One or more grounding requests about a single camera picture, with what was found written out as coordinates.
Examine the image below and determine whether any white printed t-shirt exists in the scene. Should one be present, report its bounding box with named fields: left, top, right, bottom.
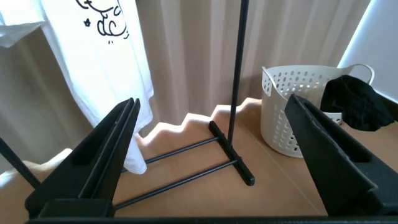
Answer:
left=0, top=0, right=155, bottom=175

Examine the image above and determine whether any black clothes rack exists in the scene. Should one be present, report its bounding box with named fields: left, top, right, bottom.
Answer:
left=0, top=0, right=256, bottom=211

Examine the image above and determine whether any white laundry basket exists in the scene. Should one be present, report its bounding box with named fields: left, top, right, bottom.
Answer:
left=260, top=63, right=376, bottom=159

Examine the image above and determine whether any beige curtain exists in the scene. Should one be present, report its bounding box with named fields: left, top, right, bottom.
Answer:
left=0, top=0, right=371, bottom=175

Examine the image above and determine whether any black garment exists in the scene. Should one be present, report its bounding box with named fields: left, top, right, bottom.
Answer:
left=320, top=74, right=396, bottom=131

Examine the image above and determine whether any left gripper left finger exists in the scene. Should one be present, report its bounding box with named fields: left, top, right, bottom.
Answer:
left=25, top=98, right=141, bottom=219

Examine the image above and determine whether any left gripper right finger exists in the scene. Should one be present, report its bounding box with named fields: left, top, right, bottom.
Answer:
left=284, top=94, right=398, bottom=218

